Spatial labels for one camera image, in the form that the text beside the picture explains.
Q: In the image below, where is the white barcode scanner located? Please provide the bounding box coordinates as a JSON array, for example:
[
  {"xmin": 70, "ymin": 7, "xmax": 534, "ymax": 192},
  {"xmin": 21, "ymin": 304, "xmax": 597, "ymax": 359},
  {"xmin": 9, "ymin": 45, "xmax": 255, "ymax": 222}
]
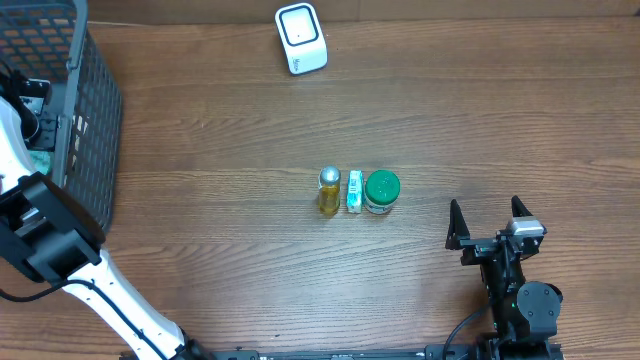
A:
[{"xmin": 274, "ymin": 2, "xmax": 328, "ymax": 76}]

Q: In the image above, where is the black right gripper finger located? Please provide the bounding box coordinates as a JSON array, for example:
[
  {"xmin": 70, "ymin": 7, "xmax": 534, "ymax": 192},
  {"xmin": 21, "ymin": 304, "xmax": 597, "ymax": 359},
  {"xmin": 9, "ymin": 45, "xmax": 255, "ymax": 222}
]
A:
[
  {"xmin": 445, "ymin": 199, "xmax": 471, "ymax": 249},
  {"xmin": 511, "ymin": 195, "xmax": 532, "ymax": 217}
]

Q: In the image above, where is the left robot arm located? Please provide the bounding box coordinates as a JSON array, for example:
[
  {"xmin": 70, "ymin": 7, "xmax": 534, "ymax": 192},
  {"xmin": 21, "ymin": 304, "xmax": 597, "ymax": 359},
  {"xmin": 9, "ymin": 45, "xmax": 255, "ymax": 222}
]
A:
[{"xmin": 1, "ymin": 70, "xmax": 212, "ymax": 359}]

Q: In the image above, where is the grey plastic shopping basket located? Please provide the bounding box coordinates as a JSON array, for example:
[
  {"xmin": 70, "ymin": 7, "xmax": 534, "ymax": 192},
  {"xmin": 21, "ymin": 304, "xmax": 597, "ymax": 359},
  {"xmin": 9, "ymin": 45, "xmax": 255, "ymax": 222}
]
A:
[{"xmin": 1, "ymin": 0, "xmax": 122, "ymax": 229}]

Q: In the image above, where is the silver capped amber bottle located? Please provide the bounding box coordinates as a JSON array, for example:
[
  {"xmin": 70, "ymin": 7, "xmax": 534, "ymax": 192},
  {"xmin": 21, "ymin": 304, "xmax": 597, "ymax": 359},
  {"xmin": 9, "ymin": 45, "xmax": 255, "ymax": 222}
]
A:
[{"xmin": 318, "ymin": 165, "xmax": 341, "ymax": 215}]

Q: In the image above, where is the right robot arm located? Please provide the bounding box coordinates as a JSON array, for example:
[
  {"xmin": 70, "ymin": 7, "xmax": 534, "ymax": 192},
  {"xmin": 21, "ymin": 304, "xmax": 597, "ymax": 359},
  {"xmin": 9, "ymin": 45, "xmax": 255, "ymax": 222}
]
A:
[{"xmin": 440, "ymin": 196, "xmax": 563, "ymax": 359}]

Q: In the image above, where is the green lid jar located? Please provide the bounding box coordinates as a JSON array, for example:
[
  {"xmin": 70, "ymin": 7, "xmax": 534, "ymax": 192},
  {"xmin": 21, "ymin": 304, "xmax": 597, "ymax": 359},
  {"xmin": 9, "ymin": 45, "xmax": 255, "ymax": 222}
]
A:
[{"xmin": 363, "ymin": 170, "xmax": 401, "ymax": 215}]

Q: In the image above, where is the teal Kleenex tissue pack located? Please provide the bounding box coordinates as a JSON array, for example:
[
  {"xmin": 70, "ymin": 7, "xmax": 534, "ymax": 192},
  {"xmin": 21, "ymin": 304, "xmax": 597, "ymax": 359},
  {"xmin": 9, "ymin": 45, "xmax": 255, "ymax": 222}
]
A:
[{"xmin": 346, "ymin": 170, "xmax": 364, "ymax": 214}]

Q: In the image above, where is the teal snack packet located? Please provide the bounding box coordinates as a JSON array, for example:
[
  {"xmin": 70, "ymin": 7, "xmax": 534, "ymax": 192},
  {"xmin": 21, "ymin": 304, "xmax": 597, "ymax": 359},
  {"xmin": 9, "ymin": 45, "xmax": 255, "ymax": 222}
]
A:
[{"xmin": 29, "ymin": 150, "xmax": 53, "ymax": 175}]

